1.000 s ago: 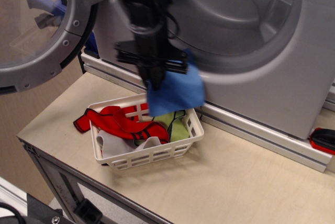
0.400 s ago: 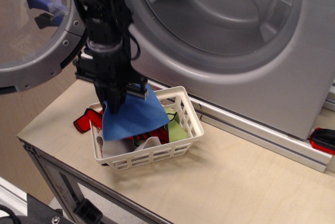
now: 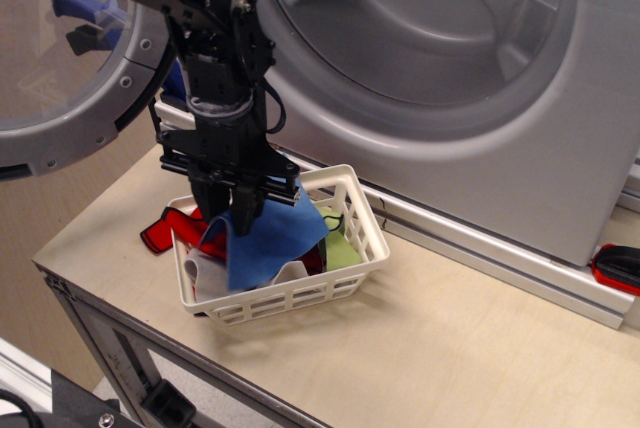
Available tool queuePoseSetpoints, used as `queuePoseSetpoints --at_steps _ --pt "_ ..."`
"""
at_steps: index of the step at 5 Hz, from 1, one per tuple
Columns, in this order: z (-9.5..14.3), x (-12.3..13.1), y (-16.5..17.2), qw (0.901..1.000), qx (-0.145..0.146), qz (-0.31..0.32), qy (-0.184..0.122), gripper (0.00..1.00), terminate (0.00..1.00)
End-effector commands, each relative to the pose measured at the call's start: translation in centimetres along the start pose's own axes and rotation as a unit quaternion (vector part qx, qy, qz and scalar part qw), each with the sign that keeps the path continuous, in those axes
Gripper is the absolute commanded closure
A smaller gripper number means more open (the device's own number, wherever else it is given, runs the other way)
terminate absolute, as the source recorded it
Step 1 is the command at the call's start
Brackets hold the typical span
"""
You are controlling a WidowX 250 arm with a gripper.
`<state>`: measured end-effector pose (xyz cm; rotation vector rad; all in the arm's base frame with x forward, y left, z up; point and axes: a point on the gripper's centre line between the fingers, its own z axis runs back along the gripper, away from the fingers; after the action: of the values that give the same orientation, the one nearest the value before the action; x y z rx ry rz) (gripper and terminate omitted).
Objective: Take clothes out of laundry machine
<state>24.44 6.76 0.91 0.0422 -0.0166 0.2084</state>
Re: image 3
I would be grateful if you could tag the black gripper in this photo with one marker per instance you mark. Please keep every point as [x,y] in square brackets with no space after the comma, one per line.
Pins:
[222,153]

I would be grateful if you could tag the blue cloth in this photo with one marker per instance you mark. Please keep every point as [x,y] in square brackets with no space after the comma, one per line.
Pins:
[282,233]

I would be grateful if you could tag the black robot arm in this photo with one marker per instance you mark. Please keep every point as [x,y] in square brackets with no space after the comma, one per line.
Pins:
[224,55]

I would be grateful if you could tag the white plastic laundry basket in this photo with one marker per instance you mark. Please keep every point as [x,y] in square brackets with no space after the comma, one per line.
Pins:
[336,188]

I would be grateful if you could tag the grey toy washing machine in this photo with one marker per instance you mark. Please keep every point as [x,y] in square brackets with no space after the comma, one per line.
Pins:
[452,52]

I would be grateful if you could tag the red cloth with black trim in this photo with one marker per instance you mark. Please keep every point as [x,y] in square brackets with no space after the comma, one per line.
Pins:
[173,223]

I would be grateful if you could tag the grey white cloth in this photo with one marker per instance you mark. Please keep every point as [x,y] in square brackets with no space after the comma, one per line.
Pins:
[210,278]

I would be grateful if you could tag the light green cloth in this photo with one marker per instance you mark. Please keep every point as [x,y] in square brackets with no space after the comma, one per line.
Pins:
[338,251]

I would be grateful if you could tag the round transparent washer door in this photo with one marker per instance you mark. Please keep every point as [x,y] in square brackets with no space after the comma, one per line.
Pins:
[58,108]

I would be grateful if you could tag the red black tool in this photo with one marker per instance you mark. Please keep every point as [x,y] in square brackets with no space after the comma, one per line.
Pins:
[617,267]

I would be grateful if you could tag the metal table frame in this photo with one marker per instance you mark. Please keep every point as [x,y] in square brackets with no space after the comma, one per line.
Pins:
[122,346]

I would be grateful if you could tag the blue grey clamp handle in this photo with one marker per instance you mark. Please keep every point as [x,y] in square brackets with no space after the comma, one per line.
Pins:
[104,24]

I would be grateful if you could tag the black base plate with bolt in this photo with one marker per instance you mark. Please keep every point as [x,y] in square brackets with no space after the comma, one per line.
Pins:
[73,406]

